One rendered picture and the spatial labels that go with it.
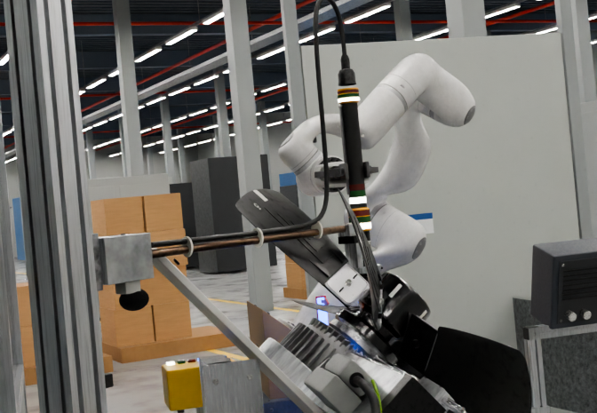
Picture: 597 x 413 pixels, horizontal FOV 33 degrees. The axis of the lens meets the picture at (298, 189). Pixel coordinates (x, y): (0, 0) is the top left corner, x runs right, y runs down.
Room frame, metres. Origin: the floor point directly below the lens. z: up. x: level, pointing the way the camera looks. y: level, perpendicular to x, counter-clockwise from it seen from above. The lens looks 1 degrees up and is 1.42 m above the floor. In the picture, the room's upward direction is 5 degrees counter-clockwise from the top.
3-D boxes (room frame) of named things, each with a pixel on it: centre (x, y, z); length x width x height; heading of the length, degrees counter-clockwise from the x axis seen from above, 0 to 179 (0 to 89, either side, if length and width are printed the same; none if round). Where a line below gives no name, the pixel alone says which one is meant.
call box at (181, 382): (2.29, 0.26, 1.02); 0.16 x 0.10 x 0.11; 104
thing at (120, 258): (1.54, 0.29, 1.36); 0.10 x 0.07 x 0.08; 139
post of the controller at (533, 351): (2.49, -0.54, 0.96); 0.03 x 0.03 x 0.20; 14
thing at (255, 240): (1.78, 0.08, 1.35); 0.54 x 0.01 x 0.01; 139
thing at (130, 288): (1.57, 0.27, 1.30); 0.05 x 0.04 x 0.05; 139
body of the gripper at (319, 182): (2.12, -0.09, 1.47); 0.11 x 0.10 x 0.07; 15
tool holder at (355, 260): (2.01, -0.11, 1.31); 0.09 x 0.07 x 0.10; 139
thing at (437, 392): (1.68, -0.19, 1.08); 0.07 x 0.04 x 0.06; 25
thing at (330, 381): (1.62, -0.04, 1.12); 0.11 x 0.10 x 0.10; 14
